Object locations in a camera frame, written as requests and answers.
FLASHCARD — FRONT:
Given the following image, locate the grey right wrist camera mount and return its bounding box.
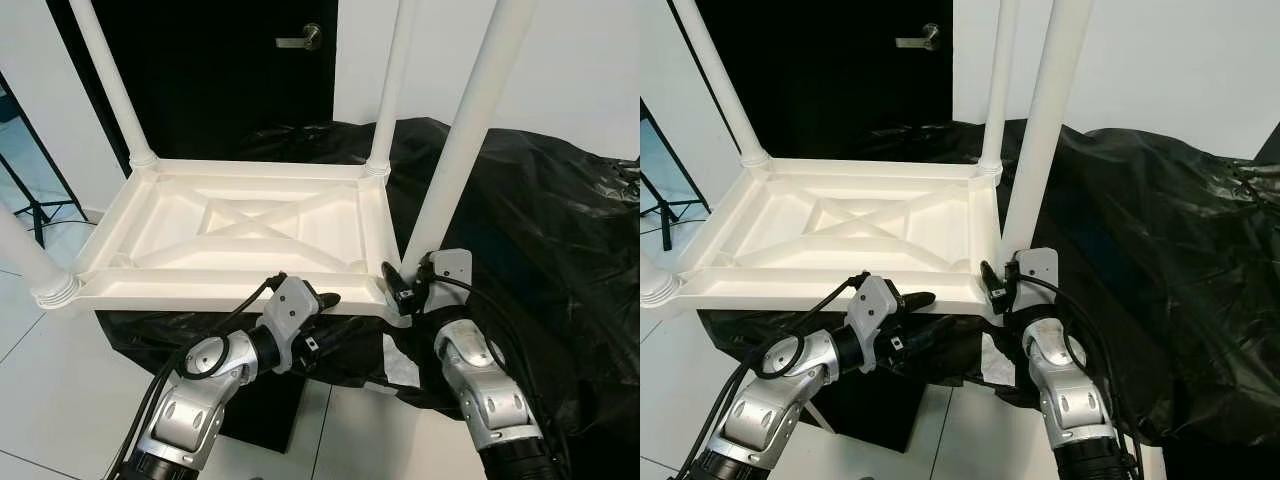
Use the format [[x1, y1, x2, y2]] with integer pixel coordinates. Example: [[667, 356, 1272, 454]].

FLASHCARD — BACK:
[[1015, 247, 1059, 313], [425, 248, 474, 313]]

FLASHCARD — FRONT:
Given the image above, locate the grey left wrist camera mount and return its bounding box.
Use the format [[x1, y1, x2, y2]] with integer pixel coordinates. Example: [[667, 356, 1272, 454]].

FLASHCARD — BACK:
[[845, 275, 906, 373], [262, 275, 323, 373]]

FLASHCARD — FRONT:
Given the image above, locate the glass panel black frame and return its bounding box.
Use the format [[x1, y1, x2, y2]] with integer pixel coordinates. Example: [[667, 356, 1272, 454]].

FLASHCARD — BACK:
[[0, 70, 91, 216], [640, 100, 716, 213]]

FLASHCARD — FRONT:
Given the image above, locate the black plastic table cover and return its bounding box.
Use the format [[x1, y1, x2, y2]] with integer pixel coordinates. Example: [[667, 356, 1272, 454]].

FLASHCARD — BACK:
[[95, 118, 641, 441], [697, 118, 1280, 451]]

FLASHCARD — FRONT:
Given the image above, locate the black door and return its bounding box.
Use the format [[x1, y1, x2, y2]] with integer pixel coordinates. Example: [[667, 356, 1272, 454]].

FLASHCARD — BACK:
[[70, 0, 339, 161], [690, 0, 953, 161]]

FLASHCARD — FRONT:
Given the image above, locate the black tripod stand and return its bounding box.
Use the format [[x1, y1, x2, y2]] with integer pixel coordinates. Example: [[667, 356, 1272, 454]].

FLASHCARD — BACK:
[[0, 150, 86, 246], [640, 160, 711, 251]]

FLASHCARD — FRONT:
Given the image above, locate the metal door handle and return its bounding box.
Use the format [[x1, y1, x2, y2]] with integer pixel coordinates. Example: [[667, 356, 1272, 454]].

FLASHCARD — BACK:
[[276, 23, 323, 51], [895, 23, 941, 51]]

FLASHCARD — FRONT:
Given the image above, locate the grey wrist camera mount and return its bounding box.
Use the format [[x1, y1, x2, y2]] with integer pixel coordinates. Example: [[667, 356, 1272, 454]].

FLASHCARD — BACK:
[[1015, 247, 1059, 313], [425, 248, 474, 313], [845, 275, 906, 373], [262, 275, 323, 373]]

